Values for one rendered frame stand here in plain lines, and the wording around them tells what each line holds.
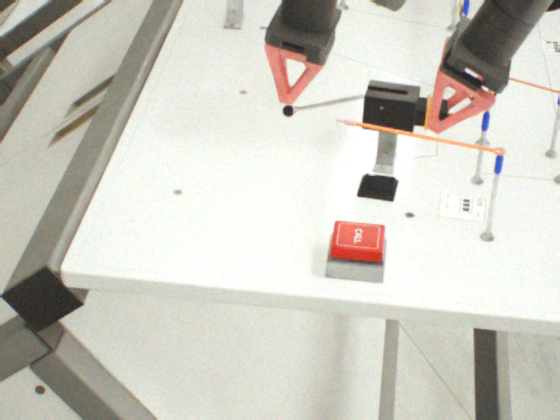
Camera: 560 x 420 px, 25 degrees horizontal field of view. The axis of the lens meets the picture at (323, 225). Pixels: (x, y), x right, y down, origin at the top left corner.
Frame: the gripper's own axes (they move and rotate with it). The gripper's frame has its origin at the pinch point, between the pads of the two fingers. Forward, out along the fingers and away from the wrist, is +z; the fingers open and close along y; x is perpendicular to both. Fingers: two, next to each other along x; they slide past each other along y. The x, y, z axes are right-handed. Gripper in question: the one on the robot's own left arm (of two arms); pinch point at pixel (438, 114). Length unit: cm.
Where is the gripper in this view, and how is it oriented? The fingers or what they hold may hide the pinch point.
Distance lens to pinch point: 135.5
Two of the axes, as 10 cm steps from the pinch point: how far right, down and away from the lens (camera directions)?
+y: 1.8, -5.2, 8.3
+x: -8.6, -4.9, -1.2
